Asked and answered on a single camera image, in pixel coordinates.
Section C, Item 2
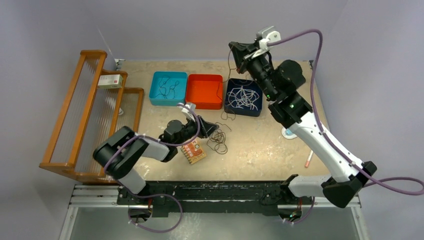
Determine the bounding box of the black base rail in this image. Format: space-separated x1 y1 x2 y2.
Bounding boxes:
118 180 313 218

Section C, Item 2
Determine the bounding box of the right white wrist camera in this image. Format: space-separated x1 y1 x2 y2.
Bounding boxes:
246 26 282 59

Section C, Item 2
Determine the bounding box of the wooden rack shelf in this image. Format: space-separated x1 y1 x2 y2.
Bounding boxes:
39 49 144 185

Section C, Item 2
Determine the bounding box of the pink white pen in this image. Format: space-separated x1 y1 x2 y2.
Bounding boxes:
304 150 314 168

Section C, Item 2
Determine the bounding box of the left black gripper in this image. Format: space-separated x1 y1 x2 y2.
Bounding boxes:
174 114 218 148

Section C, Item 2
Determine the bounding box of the white thin cable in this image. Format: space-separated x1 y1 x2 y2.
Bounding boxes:
228 85 260 112
231 87 261 110

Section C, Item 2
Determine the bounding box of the dark cable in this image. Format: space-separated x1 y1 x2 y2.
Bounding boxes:
206 122 232 156

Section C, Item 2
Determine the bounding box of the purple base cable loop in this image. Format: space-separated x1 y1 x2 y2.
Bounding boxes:
127 193 185 234

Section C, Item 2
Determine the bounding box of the aluminium frame rail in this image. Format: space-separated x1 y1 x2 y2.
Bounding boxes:
69 185 362 209

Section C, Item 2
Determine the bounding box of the dark blue plastic bin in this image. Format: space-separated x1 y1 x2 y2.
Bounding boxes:
224 78 263 117

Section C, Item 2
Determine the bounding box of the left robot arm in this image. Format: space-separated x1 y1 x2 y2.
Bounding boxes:
92 116 219 205

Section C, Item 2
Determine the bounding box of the teal plastic bin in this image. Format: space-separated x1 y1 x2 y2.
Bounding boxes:
148 71 188 107

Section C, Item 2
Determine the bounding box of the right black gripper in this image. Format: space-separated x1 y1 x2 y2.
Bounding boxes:
229 42 279 101

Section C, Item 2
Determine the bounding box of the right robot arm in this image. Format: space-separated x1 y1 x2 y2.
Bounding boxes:
228 41 377 208

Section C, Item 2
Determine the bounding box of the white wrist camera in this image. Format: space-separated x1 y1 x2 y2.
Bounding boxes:
246 26 282 59
177 102 196 121

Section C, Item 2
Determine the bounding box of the white red small box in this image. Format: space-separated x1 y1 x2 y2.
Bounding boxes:
97 74 123 89

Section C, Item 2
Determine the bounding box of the orange plastic bin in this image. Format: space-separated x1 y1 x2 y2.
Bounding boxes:
185 74 224 110

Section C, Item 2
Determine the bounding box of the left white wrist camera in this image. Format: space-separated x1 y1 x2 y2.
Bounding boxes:
177 102 196 121

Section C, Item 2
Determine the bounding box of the blue packaged tool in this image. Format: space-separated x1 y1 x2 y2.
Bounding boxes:
281 127 298 140

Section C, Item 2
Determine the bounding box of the black thin cable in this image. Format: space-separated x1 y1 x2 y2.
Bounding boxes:
153 77 181 100

